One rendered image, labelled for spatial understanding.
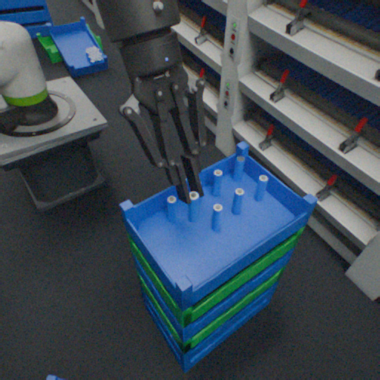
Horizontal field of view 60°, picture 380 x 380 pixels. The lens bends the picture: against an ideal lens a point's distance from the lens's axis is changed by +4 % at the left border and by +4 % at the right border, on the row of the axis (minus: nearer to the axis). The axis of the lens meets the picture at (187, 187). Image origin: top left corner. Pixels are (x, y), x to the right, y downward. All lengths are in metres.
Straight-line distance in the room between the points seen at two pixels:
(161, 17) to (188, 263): 0.39
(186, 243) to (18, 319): 0.62
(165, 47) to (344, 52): 0.56
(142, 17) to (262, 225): 0.43
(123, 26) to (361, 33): 0.62
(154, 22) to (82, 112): 0.76
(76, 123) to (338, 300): 0.95
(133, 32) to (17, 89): 0.70
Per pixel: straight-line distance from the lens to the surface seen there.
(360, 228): 1.04
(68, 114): 1.13
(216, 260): 0.60
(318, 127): 0.99
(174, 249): 0.61
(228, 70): 1.19
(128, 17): 0.41
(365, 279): 1.10
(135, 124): 0.43
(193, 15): 1.47
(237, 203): 0.64
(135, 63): 0.42
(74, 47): 2.10
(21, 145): 1.06
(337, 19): 0.96
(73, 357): 1.01
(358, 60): 0.88
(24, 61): 1.04
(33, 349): 1.05
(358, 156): 0.93
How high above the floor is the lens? 0.93
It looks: 49 degrees down
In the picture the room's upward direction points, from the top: straight up
